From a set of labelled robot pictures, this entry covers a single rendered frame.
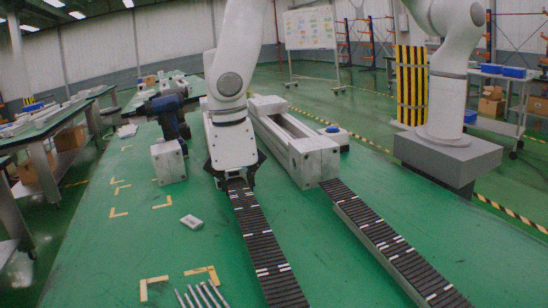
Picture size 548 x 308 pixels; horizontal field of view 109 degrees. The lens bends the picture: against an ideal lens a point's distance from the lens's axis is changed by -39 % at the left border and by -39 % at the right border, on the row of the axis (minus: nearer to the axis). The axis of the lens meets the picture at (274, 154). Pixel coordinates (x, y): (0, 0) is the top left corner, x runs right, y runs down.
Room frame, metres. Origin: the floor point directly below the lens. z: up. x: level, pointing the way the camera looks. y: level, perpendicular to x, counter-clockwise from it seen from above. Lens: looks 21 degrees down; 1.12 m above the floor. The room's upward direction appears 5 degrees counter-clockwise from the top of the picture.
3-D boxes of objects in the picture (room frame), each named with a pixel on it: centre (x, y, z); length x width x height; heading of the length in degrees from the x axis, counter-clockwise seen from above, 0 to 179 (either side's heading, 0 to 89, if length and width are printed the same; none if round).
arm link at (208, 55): (0.63, 0.09, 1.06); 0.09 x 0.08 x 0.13; 12
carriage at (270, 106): (1.12, 0.01, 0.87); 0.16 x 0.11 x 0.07; 13
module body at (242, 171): (1.08, 0.19, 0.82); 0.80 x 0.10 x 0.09; 13
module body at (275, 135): (1.12, 0.01, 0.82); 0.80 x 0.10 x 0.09; 13
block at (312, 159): (0.69, -0.11, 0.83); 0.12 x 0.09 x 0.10; 103
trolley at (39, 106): (4.11, 4.21, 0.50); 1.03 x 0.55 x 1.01; 25
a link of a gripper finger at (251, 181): (0.65, 0.05, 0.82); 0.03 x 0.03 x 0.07; 13
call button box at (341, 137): (0.88, -0.17, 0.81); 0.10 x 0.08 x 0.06; 103
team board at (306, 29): (6.60, -1.02, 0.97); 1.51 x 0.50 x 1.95; 40
